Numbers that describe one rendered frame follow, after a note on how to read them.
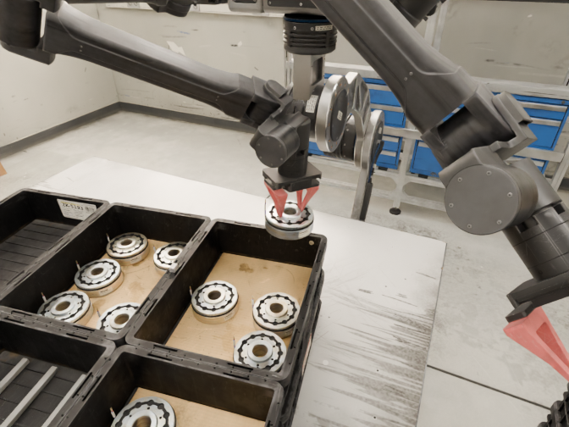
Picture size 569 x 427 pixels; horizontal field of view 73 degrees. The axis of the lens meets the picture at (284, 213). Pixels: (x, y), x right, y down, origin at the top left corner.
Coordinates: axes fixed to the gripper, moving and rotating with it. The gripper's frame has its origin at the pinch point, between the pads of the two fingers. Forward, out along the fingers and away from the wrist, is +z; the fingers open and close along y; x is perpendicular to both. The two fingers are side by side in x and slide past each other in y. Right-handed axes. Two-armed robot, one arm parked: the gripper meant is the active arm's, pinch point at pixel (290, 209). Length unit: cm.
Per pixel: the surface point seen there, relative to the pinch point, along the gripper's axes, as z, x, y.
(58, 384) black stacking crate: 23, -3, -49
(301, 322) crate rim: 11.6, -18.4, -7.2
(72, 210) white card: 19, 50, -42
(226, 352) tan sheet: 22.2, -11.0, -19.5
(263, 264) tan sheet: 22.2, 9.3, -1.6
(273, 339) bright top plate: 19.0, -14.5, -10.7
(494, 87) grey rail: 11, 71, 164
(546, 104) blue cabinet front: 16, 51, 181
